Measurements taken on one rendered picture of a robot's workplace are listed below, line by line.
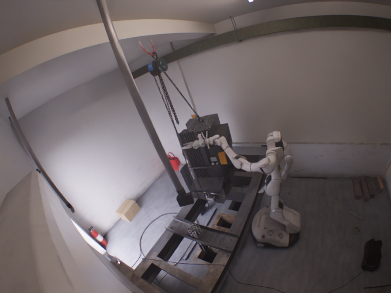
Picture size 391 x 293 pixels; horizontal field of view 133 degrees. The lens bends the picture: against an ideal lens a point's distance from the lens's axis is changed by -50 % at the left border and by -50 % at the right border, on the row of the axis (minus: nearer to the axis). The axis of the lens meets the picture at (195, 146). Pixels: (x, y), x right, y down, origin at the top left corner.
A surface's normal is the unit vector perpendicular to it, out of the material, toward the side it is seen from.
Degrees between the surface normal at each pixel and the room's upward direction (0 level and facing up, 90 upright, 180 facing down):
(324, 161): 90
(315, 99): 90
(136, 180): 90
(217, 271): 0
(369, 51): 90
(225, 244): 0
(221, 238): 0
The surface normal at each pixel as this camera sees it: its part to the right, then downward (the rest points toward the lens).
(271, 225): -0.31, -0.84
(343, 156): -0.49, 0.55
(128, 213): 0.87, -0.07
